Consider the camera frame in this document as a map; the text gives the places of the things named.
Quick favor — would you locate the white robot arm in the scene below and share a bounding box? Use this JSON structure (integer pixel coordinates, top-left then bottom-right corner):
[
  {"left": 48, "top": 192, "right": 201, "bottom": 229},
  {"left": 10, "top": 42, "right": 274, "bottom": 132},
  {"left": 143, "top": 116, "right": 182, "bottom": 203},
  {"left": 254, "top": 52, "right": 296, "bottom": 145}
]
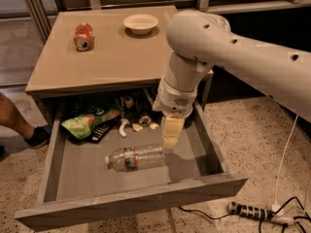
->
[{"left": 154, "top": 10, "right": 311, "bottom": 152}]

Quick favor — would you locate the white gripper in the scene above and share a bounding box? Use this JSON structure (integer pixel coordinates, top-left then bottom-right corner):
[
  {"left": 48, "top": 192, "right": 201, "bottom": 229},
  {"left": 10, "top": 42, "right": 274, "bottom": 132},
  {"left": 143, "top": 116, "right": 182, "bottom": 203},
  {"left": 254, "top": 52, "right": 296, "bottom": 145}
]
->
[{"left": 153, "top": 79, "right": 197, "bottom": 152}]

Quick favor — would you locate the black snack bar wrapper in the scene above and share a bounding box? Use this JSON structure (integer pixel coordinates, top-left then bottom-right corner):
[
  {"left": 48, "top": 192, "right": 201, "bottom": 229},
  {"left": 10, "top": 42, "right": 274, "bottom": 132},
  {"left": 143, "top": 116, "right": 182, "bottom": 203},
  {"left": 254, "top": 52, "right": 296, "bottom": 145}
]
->
[{"left": 86, "top": 120, "right": 116, "bottom": 144}]

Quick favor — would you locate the beige side table cabinet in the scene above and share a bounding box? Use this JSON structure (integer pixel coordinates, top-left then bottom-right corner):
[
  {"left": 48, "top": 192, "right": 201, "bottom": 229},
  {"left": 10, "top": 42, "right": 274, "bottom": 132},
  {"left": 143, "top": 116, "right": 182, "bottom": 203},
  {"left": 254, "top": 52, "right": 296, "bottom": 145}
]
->
[{"left": 24, "top": 5, "right": 214, "bottom": 129}]

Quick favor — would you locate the green chip bag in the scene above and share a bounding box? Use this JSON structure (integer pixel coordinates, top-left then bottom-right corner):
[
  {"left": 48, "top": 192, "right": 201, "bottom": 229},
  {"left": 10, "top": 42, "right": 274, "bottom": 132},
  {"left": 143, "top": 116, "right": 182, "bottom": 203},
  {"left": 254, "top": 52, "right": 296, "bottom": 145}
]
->
[{"left": 61, "top": 107, "right": 122, "bottom": 140}]

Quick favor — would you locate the black can in drawer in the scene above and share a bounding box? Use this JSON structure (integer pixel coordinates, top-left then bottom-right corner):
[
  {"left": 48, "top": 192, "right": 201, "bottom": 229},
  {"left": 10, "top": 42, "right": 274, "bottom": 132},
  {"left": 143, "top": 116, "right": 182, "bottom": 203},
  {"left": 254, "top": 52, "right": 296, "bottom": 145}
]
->
[{"left": 138, "top": 115, "right": 152, "bottom": 127}]

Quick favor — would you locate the small beige food piece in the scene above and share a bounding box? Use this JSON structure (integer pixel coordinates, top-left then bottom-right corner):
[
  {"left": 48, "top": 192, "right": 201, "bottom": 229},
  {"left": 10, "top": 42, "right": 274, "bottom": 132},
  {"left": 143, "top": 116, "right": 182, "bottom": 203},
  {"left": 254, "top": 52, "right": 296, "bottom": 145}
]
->
[{"left": 132, "top": 123, "right": 143, "bottom": 132}]

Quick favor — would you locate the black power cable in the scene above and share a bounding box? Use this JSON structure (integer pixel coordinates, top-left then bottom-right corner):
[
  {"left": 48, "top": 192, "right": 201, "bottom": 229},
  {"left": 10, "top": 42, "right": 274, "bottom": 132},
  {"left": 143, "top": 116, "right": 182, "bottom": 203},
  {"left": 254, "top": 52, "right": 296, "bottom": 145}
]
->
[{"left": 178, "top": 196, "right": 311, "bottom": 233}]

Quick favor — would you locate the black white power strip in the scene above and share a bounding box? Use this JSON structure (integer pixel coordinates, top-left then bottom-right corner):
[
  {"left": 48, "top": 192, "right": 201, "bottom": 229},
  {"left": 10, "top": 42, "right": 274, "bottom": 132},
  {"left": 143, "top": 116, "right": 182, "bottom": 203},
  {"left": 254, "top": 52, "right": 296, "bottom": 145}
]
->
[{"left": 227, "top": 202, "right": 274, "bottom": 220}]

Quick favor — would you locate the open grey wooden drawer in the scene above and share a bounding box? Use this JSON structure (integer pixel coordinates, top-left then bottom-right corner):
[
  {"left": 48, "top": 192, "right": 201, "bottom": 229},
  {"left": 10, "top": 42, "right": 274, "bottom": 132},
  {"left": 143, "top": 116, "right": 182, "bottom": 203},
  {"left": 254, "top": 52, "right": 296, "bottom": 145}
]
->
[{"left": 15, "top": 101, "right": 248, "bottom": 232}]

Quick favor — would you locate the cream bowl on counter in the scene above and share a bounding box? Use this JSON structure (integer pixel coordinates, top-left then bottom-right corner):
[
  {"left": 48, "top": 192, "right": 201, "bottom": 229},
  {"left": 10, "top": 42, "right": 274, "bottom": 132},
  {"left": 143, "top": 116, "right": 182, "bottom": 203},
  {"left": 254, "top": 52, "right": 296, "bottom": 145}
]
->
[{"left": 123, "top": 14, "right": 158, "bottom": 35}]

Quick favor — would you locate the white power cable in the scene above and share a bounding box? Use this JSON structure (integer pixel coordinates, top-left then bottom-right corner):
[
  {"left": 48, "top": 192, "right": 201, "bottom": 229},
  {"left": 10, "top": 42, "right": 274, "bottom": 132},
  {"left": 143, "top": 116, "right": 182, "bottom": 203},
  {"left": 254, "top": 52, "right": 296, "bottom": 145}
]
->
[{"left": 271, "top": 114, "right": 300, "bottom": 216}]

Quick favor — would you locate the white plastic toy mushroom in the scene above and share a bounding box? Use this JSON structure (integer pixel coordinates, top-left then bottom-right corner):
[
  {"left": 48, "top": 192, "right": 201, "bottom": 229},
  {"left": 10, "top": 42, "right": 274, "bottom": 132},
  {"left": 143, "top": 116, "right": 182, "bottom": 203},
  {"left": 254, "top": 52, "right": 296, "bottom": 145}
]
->
[{"left": 119, "top": 118, "right": 129, "bottom": 138}]

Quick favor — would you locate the orange soda can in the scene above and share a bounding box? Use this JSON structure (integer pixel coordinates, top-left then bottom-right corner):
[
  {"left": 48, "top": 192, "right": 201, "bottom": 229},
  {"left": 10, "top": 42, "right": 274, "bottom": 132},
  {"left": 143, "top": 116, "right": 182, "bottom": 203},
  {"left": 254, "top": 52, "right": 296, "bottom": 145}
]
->
[{"left": 74, "top": 22, "right": 93, "bottom": 51}]

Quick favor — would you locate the person leg with shoe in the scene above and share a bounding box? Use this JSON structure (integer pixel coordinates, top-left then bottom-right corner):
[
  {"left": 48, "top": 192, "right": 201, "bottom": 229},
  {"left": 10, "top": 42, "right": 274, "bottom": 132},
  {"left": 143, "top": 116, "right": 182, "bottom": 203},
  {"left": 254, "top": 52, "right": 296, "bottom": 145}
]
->
[{"left": 0, "top": 93, "right": 51, "bottom": 149}]

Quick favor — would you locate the clear plastic water bottle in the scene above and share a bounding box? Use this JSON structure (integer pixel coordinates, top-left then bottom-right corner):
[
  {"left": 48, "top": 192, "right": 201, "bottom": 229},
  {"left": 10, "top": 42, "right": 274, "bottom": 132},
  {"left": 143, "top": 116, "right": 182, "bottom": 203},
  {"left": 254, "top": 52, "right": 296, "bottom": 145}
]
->
[{"left": 104, "top": 145, "right": 165, "bottom": 172}]

